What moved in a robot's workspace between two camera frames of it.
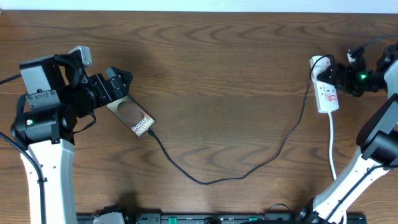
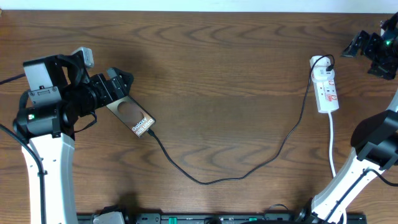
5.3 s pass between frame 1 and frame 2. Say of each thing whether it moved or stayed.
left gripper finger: stayed
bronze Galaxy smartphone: stayed
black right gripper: moved
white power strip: stayed
